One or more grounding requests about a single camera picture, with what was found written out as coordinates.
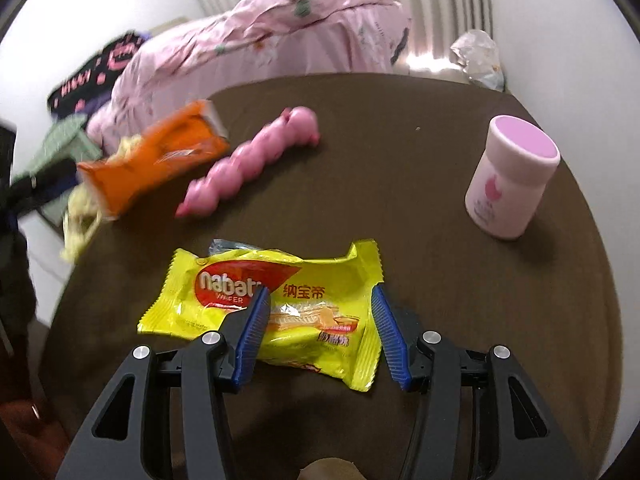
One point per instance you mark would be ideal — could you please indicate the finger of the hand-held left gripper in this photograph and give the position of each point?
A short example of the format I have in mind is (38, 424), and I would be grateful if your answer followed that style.
(45, 181)

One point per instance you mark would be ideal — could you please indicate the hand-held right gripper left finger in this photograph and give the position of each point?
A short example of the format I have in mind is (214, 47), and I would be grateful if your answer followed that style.
(252, 345)

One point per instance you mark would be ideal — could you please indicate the pink floral duvet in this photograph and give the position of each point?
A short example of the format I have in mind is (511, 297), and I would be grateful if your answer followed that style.
(225, 45)

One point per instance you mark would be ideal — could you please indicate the green checkered nightstand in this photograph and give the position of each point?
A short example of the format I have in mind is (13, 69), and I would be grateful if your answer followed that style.
(55, 140)

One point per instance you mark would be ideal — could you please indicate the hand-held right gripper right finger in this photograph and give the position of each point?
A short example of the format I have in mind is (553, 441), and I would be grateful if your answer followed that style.
(392, 345)

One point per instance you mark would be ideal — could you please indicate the pink round jar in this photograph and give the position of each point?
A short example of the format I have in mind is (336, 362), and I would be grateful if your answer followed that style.
(500, 195)

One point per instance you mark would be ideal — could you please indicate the yellow plastic bag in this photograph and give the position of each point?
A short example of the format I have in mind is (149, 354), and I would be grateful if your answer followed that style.
(80, 230)

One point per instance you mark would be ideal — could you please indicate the black Hello Kitty pillow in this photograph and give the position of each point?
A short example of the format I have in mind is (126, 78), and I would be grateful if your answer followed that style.
(80, 85)

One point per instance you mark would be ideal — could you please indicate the clear crumpled plastic bag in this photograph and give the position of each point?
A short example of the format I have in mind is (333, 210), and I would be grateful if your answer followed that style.
(480, 60)

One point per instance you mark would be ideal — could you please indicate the orange snack packet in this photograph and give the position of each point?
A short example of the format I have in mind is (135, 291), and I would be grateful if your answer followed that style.
(150, 165)

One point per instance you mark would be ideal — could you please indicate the pink spiral toy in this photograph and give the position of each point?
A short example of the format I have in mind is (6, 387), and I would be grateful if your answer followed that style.
(240, 160)

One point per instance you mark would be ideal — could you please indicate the yellow wafer packet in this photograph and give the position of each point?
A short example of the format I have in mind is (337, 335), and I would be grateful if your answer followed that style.
(310, 275)

